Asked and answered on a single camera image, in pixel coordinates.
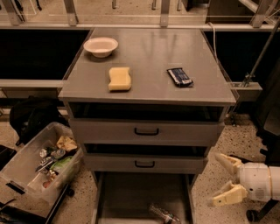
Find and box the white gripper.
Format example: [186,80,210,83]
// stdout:
[207,153,271,207]

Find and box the clear plastic water bottle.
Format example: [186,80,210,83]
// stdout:
[148,203,181,224]

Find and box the middle grey drawer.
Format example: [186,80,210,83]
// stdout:
[84,153,208,174]

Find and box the grey drawer cabinet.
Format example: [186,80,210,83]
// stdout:
[58,27,238,224]

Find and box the bottom open grey drawer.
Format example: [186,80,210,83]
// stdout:
[91,172,197,224]

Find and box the top grey drawer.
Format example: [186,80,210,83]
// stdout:
[70,118,224,146]

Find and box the black office chair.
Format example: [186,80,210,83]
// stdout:
[252,60,280,165]

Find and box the metal support rod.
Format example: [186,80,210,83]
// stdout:
[239,18,280,88]

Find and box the dark blue snack packet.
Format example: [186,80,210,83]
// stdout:
[167,67,193,88]

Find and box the yellow sponge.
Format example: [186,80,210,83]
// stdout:
[108,67,131,91]

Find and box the crumpled yellow chip bag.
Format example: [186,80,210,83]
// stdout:
[56,136,78,151]

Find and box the green snack bag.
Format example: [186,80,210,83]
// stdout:
[51,156,72,173]

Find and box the white ceramic bowl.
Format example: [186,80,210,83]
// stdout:
[83,38,118,58]

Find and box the clear plastic storage bin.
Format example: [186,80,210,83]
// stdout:
[0,122,83,204]

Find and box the black backpack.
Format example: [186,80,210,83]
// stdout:
[10,96,69,146]

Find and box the white cable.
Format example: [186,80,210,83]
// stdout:
[207,21,221,64]

